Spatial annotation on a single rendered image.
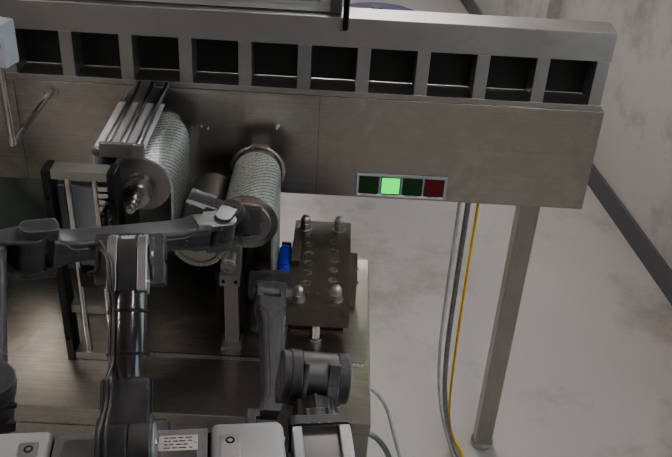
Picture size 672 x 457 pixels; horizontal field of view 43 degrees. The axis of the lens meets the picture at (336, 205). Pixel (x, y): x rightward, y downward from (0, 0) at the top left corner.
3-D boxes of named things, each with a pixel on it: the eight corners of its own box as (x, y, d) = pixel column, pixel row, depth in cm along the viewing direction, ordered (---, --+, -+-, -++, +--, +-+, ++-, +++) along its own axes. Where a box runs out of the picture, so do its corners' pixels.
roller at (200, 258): (174, 264, 213) (172, 223, 207) (192, 209, 235) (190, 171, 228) (223, 267, 213) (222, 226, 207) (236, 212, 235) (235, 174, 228)
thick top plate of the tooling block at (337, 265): (285, 325, 218) (285, 306, 215) (295, 237, 252) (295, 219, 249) (348, 328, 218) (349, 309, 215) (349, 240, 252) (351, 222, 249)
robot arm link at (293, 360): (299, 498, 160) (245, 496, 158) (298, 429, 169) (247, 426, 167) (353, 391, 126) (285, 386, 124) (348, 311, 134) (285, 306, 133)
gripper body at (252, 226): (260, 236, 193) (256, 232, 186) (215, 233, 194) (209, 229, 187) (262, 207, 194) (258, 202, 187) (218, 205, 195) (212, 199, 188)
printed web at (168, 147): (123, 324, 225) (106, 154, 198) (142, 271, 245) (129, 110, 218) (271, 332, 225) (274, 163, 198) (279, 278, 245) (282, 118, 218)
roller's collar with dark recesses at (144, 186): (122, 208, 199) (120, 184, 195) (128, 195, 204) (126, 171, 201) (150, 210, 199) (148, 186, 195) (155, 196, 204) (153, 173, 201)
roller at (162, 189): (113, 207, 206) (108, 156, 199) (136, 157, 227) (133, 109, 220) (172, 211, 206) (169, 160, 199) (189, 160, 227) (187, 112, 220)
